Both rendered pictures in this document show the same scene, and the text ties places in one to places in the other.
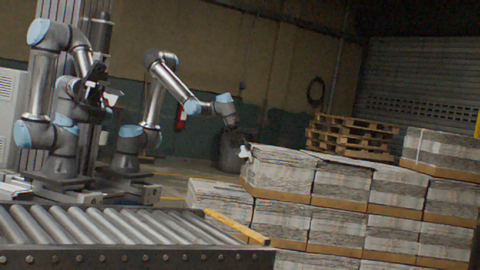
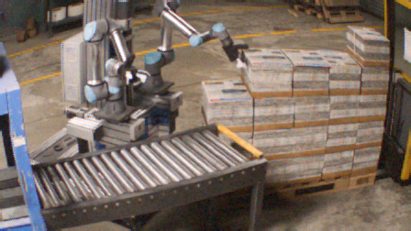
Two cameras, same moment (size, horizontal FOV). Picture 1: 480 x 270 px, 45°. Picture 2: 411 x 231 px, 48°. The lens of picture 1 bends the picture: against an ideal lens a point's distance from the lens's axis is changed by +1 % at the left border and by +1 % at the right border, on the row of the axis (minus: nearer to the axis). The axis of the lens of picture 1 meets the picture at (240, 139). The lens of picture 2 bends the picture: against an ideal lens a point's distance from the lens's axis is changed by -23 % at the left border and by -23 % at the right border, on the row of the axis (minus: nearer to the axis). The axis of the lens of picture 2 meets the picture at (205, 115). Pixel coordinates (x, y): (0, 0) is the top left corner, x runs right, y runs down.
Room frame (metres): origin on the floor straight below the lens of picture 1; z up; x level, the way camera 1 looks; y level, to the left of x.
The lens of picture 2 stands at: (-0.77, -0.03, 2.22)
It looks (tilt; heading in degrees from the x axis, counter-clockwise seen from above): 24 degrees down; 4
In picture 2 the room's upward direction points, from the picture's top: straight up
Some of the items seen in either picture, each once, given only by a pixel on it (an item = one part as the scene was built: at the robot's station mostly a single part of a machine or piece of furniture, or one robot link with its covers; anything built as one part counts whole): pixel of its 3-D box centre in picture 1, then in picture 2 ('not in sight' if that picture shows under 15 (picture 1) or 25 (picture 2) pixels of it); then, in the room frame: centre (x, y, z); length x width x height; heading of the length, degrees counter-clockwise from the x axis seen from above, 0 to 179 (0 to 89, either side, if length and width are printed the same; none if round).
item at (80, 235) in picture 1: (73, 230); (139, 170); (1.79, 0.47, 0.77); 0.47 x 0.05 x 0.05; 33
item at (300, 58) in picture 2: (336, 158); (305, 57); (2.92, -0.50, 1.06); 0.37 x 0.29 x 0.01; 12
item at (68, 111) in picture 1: (70, 112); (116, 82); (2.19, 0.66, 1.11); 0.11 x 0.08 x 0.11; 132
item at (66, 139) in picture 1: (63, 137); (112, 86); (2.46, 0.75, 0.98); 0.13 x 0.12 x 0.14; 132
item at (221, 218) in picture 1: (234, 224); (239, 140); (2.12, -0.04, 0.81); 0.43 x 0.03 x 0.02; 33
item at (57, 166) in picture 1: (61, 163); (114, 103); (2.47, 0.75, 0.87); 0.15 x 0.15 x 0.10
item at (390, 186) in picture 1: (382, 188); (338, 71); (3.00, -0.78, 0.95); 0.38 x 0.29 x 0.23; 10
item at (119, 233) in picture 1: (112, 231); (161, 165); (1.87, 0.37, 0.77); 0.47 x 0.05 x 0.05; 33
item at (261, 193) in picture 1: (278, 192); (270, 90); (2.78, -0.23, 0.86); 0.29 x 0.16 x 0.04; 101
